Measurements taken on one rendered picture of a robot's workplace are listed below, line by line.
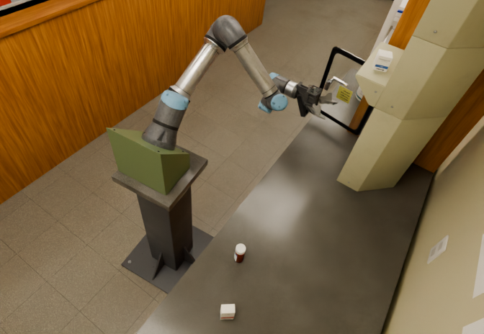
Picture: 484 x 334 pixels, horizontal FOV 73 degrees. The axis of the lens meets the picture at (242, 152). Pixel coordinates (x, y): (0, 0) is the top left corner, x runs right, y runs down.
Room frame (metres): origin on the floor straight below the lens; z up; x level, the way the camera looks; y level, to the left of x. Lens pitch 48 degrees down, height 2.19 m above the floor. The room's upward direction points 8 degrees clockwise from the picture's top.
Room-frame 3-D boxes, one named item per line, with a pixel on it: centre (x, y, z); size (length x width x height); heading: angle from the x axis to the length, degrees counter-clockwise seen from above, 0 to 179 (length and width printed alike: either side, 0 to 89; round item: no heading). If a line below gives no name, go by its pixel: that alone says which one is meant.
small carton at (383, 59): (1.15, -0.48, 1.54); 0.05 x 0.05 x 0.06; 81
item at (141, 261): (0.95, 0.37, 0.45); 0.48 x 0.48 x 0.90; 69
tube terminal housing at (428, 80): (1.11, -0.66, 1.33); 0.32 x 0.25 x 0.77; 153
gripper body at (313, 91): (1.29, -0.27, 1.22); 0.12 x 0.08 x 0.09; 62
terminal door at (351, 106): (1.41, -0.49, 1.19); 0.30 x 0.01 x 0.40; 53
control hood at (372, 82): (1.20, -0.50, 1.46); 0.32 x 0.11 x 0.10; 153
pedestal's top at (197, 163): (0.95, 0.37, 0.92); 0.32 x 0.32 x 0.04; 69
